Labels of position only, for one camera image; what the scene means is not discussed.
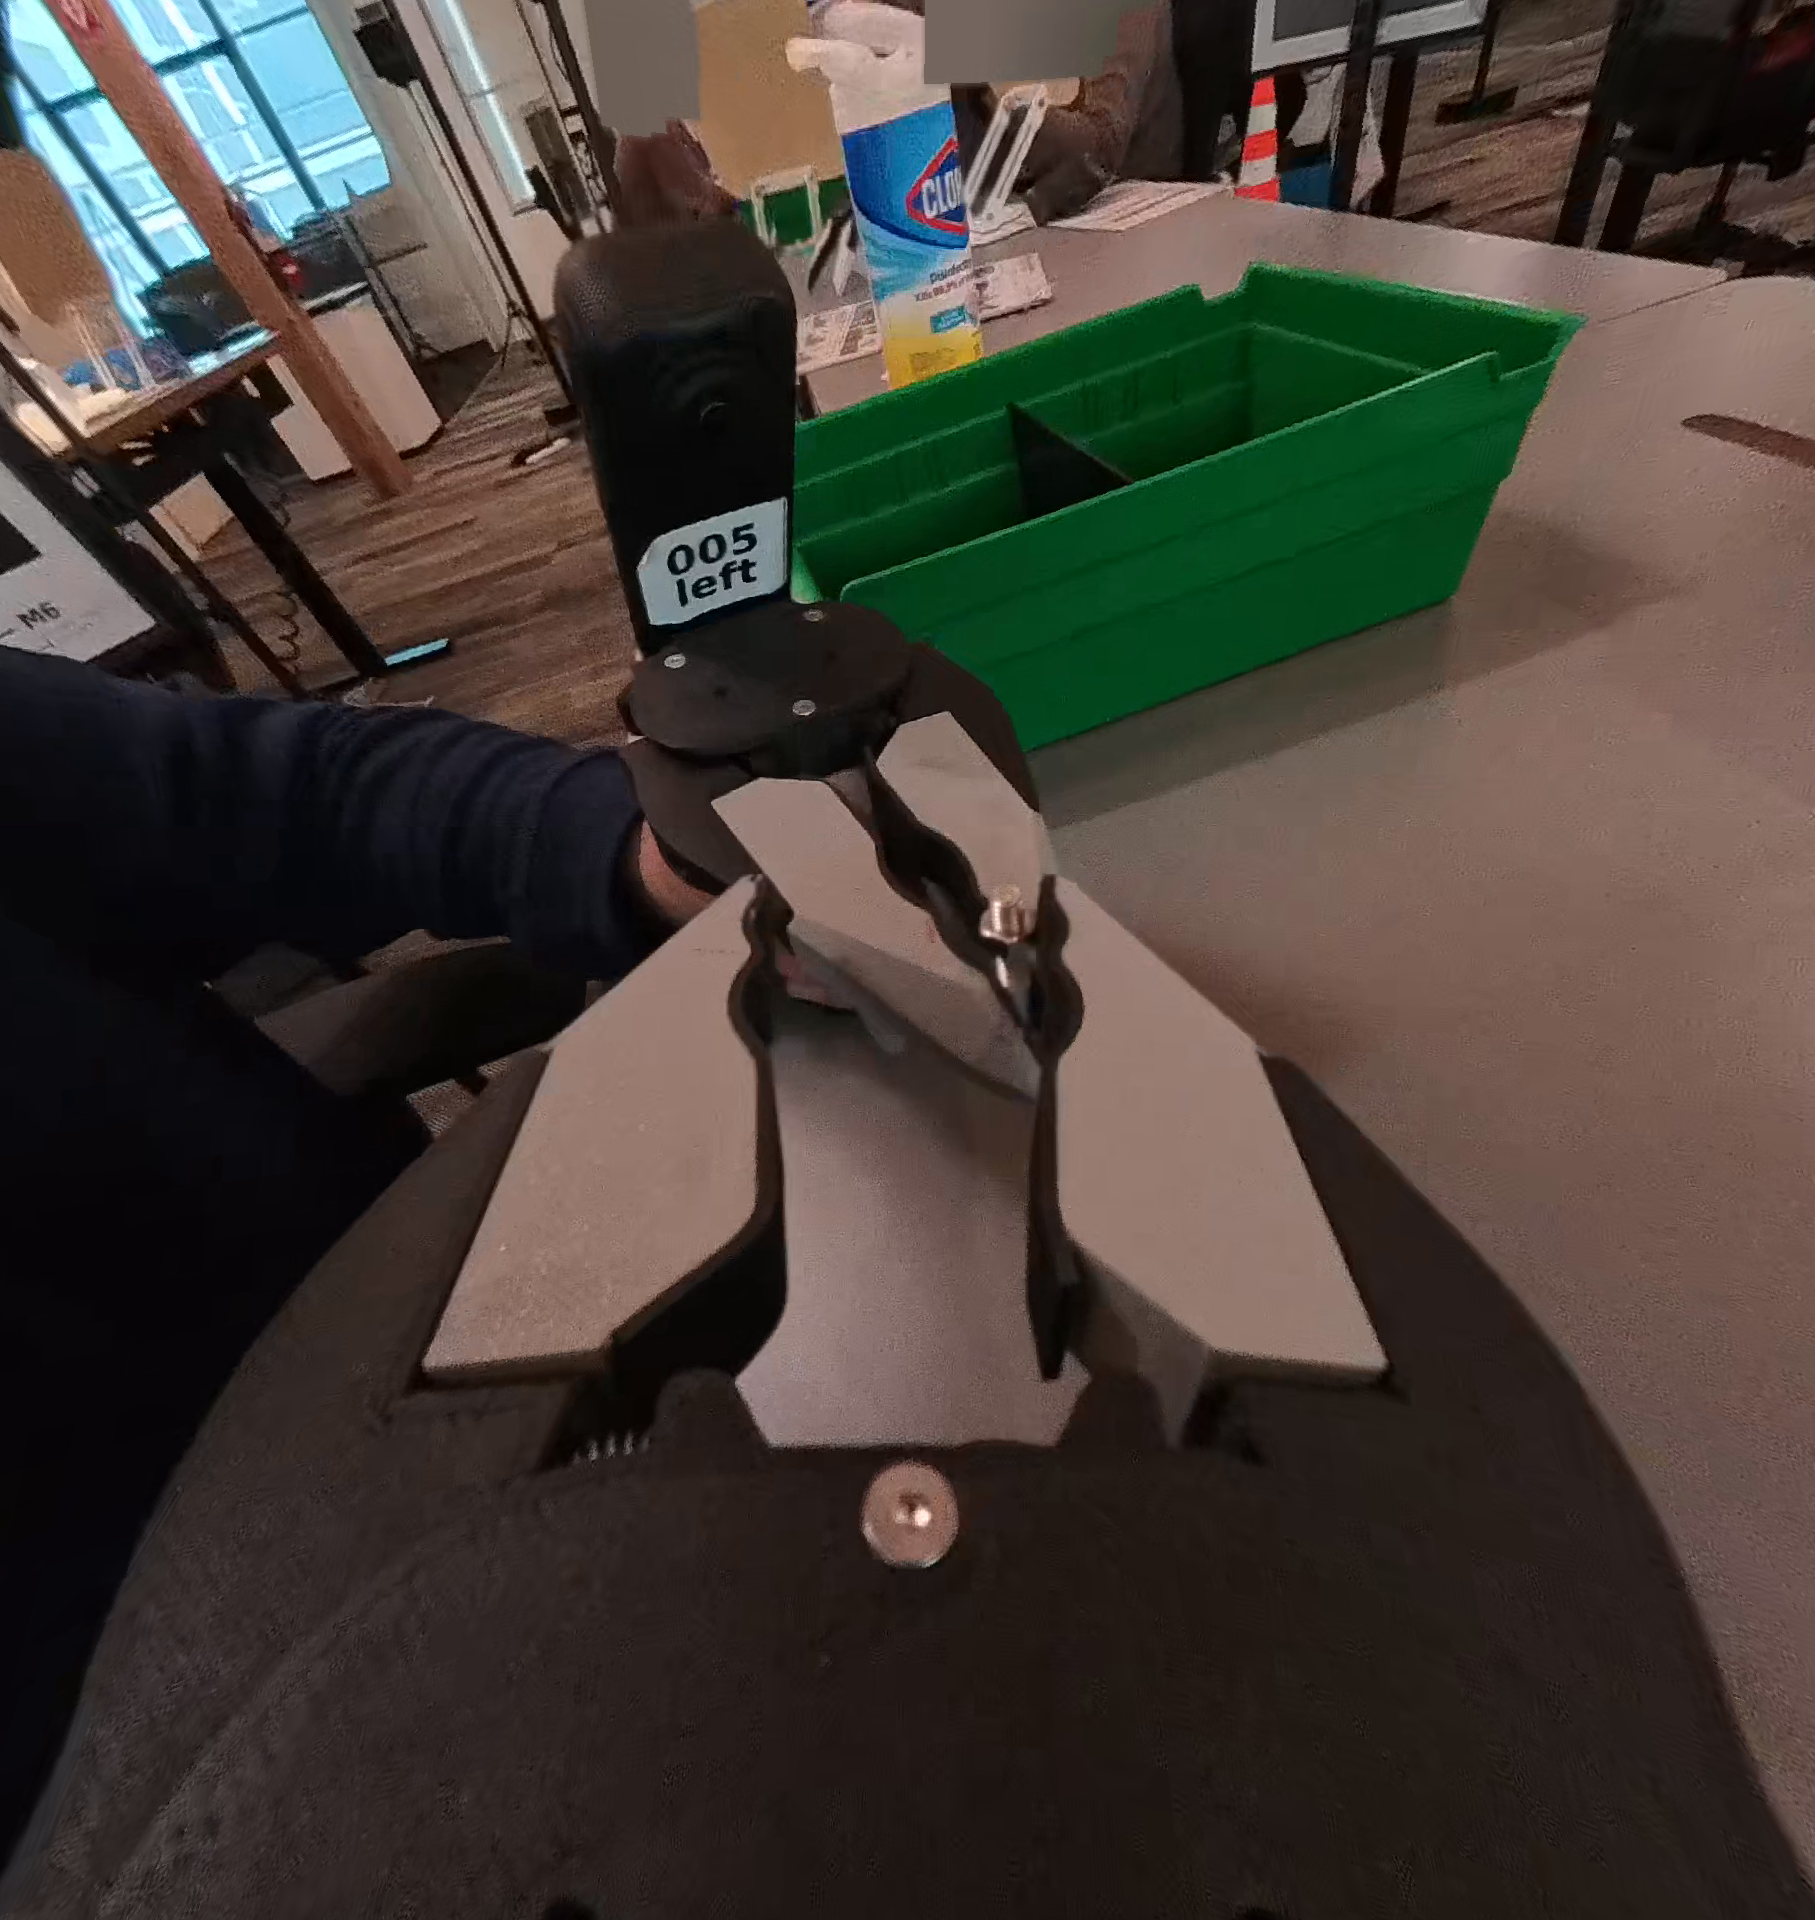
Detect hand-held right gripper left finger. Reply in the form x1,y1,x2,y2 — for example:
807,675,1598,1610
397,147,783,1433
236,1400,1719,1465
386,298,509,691
420,876,786,1383

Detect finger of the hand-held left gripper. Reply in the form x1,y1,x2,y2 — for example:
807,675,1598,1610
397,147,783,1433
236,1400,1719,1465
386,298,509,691
853,712,1061,963
708,770,1052,1105

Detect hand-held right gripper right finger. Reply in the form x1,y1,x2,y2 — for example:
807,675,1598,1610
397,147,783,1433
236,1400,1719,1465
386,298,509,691
1024,876,1392,1449

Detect silver bolt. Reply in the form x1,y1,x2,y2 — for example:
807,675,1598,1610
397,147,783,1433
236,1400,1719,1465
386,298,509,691
979,884,1041,1007

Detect green plastic bin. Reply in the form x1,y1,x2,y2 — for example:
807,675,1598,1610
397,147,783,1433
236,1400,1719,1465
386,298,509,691
789,262,1586,754

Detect person's left hand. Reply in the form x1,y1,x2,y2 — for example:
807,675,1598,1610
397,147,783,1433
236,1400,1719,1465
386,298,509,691
640,825,717,928

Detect disinfecting wipes canister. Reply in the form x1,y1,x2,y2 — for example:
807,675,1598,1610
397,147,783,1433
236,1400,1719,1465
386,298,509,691
835,46,987,390

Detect white cabinet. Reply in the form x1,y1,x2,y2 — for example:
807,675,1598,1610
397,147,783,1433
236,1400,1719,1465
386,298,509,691
270,292,442,481

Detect printed leaflets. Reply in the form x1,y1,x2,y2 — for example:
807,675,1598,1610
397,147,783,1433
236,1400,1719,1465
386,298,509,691
799,252,1055,377

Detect black bin divider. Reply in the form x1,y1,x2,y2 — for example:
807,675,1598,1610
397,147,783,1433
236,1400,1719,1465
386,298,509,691
1012,402,1133,530

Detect black tripod stand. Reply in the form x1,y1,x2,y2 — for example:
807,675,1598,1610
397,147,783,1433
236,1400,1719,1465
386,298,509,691
351,0,579,428

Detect slanted wooden beam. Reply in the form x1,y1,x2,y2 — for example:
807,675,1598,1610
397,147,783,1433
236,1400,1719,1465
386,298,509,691
59,0,416,500

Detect white paper sheet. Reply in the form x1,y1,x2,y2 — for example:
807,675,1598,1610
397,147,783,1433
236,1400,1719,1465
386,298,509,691
1049,180,1226,236

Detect wooden desk with black legs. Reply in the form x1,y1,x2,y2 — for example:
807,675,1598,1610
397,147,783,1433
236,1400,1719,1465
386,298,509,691
15,323,452,693

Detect white marker sign board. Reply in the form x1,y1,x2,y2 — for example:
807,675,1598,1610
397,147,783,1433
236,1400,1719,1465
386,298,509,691
0,398,159,664

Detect whiteboard on stand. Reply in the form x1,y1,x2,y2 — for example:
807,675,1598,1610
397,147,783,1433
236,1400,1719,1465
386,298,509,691
1248,0,1493,211

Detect black metal frame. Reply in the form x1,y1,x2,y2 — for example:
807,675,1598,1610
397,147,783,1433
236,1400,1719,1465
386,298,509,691
1555,0,1815,253

